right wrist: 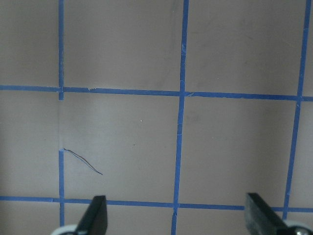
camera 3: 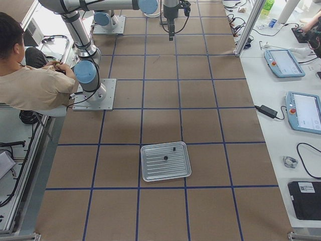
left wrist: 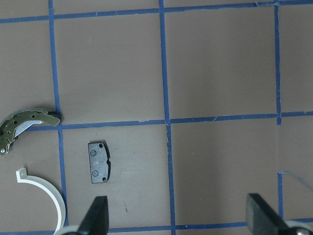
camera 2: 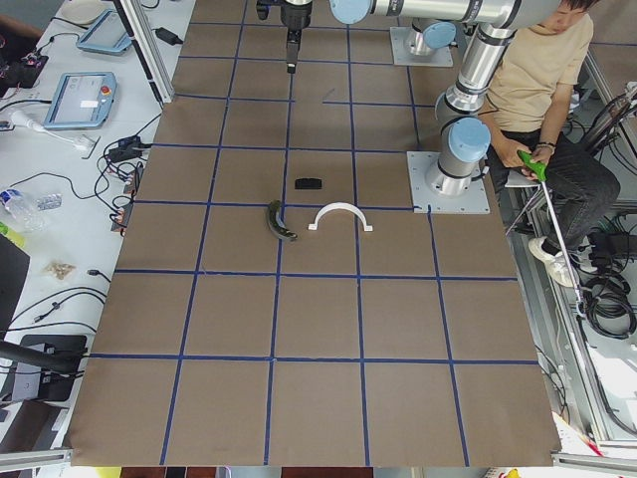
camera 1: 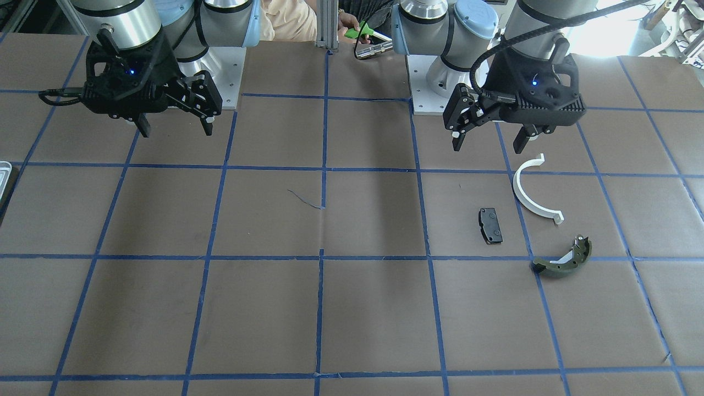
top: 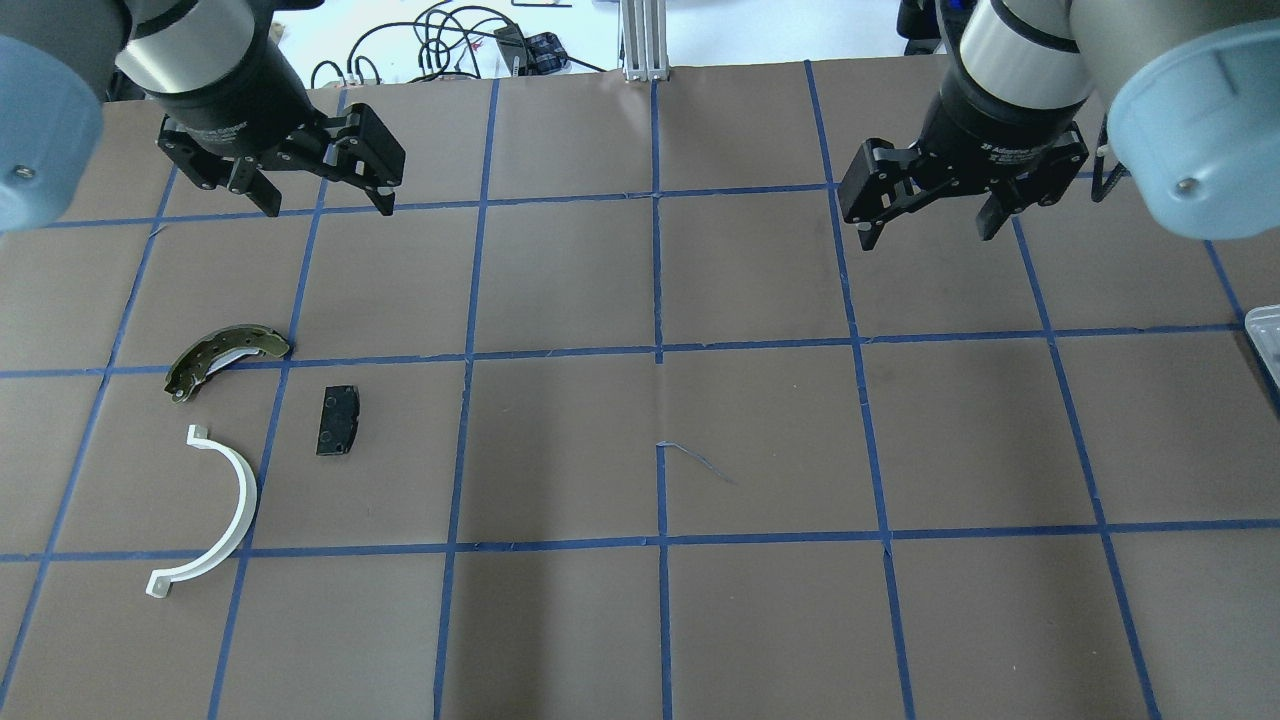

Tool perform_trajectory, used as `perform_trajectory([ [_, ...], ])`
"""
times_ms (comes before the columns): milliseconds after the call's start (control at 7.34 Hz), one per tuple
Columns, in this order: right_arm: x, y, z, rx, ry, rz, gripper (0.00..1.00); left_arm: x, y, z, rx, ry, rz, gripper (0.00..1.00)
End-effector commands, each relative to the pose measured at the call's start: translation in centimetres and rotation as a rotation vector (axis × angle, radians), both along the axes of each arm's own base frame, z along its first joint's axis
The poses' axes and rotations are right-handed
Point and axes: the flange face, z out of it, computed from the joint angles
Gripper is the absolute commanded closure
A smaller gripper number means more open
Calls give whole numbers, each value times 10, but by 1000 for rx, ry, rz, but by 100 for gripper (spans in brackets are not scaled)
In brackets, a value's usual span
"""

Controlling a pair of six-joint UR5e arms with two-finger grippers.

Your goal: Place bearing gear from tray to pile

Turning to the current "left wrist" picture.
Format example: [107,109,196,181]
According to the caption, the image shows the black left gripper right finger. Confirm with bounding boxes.
[246,193,290,235]

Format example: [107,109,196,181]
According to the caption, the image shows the white curved plastic clamp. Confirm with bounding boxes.
[16,168,66,235]

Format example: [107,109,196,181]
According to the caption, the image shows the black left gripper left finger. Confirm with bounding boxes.
[77,196,109,235]

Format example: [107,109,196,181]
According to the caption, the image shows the olive metal brake shoe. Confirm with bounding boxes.
[0,108,61,156]

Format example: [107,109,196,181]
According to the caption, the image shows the black brake pad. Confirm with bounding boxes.
[88,141,111,184]

